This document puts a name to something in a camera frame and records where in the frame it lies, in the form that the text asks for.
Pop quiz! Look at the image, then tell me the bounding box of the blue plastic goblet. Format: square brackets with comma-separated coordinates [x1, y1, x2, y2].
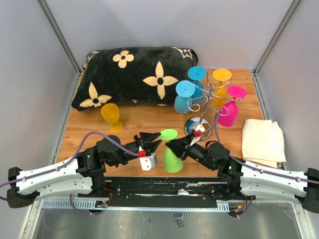
[174, 80, 195, 114]
[188, 66, 206, 104]

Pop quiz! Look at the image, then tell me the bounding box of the black floral plush pillow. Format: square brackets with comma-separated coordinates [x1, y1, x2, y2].
[71, 46, 199, 112]

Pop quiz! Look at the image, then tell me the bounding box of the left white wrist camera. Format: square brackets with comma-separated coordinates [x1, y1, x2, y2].
[138, 151, 158, 171]

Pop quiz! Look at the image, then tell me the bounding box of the yellow plastic goblet front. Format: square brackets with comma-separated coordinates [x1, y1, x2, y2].
[213, 68, 232, 108]

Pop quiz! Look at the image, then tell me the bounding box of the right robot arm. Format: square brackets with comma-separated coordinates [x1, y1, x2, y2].
[166, 135, 319, 213]

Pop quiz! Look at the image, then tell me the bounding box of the green plastic goblet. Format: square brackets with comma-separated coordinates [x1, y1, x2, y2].
[159, 129, 183, 173]

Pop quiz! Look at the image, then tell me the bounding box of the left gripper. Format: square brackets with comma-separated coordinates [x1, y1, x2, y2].
[108, 131, 162, 166]

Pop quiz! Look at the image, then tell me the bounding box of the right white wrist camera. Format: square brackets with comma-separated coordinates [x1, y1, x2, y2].
[190, 122, 205, 146]

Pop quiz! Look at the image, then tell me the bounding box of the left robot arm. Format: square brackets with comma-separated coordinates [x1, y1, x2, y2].
[4, 131, 161, 208]

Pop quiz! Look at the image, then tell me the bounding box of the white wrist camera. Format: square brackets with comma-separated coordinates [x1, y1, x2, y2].
[138, 151, 158, 171]
[190, 122, 205, 146]

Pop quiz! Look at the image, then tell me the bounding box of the right aluminium frame post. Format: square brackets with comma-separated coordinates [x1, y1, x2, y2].
[253, 0, 304, 75]

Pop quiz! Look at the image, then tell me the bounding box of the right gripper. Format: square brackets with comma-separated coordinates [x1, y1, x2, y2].
[166, 132, 216, 170]

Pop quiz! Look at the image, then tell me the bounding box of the left aluminium frame post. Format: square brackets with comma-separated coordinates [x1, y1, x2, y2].
[36, 0, 82, 73]

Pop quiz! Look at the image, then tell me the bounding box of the yellow plastic goblet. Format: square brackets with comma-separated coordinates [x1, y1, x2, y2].
[101, 103, 123, 133]
[213, 68, 232, 108]

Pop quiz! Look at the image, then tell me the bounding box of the white folded cloth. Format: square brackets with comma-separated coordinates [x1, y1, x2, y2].
[242, 119, 286, 168]

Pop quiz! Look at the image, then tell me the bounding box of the magenta plastic goblet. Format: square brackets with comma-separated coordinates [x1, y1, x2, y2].
[218, 85, 247, 127]

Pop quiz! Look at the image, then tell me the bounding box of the chrome wine glass rack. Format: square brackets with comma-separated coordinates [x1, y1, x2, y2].
[184, 79, 244, 141]

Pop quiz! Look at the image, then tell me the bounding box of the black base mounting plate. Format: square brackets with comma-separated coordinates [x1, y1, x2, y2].
[72, 176, 257, 210]

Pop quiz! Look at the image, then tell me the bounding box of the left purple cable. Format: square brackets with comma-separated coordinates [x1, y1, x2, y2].
[0, 131, 143, 230]

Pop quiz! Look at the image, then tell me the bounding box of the aluminium frame post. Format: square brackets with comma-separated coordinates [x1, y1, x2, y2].
[253, 0, 304, 75]
[36, 0, 82, 73]

